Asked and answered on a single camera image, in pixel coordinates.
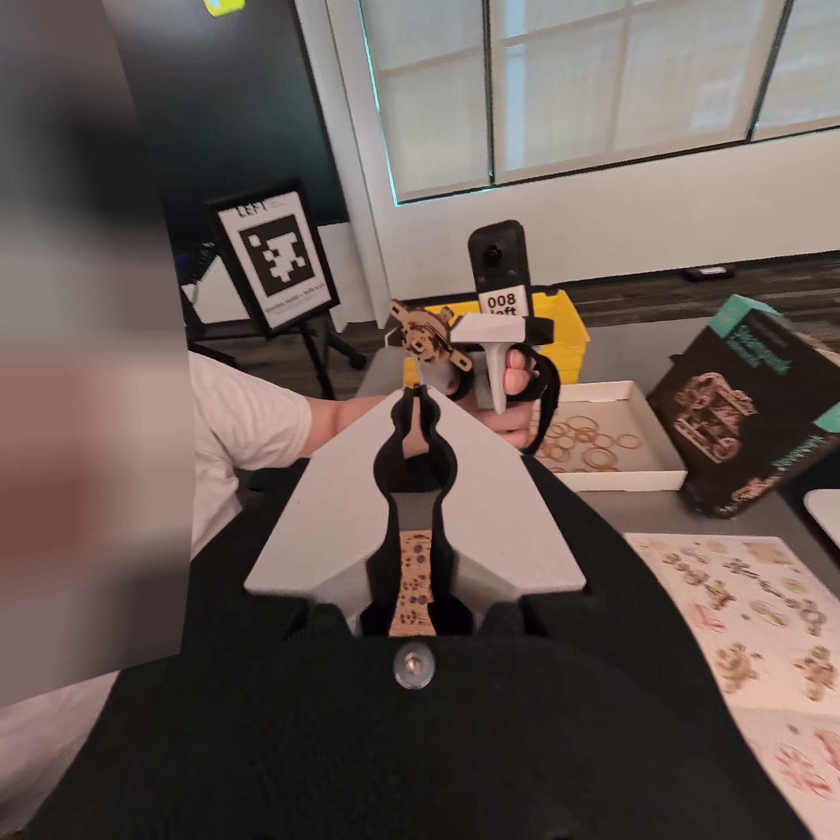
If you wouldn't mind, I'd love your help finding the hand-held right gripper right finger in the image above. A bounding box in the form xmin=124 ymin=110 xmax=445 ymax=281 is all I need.
xmin=417 ymin=386 xmax=586 ymax=624

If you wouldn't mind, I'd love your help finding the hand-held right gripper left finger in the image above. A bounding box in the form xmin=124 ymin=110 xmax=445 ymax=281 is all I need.
xmin=243 ymin=386 xmax=418 ymax=636

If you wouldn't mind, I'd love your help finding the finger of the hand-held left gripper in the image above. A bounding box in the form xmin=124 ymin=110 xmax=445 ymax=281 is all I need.
xmin=450 ymin=312 xmax=530 ymax=345

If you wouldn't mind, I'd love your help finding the assembled wooden gear model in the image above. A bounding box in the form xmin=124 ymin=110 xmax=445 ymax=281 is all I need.
xmin=386 ymin=298 xmax=475 ymax=389

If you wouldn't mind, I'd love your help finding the laser-cut wooden parts sheet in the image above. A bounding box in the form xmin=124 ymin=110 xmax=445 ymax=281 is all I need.
xmin=389 ymin=528 xmax=438 ymax=637

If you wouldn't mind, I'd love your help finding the paper instruction booklet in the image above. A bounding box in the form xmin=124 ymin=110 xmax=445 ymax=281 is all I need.
xmin=623 ymin=532 xmax=840 ymax=840

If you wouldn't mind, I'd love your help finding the black model kit box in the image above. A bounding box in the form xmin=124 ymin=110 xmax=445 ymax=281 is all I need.
xmin=646 ymin=294 xmax=840 ymax=521

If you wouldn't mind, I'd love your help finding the person's left hand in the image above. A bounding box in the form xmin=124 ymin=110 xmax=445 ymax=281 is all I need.
xmin=487 ymin=346 xmax=546 ymax=454

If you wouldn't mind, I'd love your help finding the yellow plastic bin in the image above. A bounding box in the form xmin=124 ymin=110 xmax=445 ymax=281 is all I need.
xmin=402 ymin=289 xmax=589 ymax=389

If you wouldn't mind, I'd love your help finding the pile of rubber bands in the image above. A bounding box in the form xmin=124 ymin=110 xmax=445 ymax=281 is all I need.
xmin=541 ymin=413 xmax=641 ymax=473

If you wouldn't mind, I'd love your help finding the white cardboard tray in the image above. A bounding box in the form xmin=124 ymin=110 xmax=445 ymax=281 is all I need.
xmin=533 ymin=381 xmax=688 ymax=493

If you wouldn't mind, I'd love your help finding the large window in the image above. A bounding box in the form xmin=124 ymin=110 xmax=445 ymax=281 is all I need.
xmin=357 ymin=0 xmax=840 ymax=204

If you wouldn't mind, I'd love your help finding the framed fiducial marker sign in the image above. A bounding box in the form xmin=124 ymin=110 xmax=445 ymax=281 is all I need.
xmin=203 ymin=180 xmax=341 ymax=337

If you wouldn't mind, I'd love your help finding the large dark screen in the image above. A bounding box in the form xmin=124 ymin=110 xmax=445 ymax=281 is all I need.
xmin=101 ymin=0 xmax=349 ymax=231

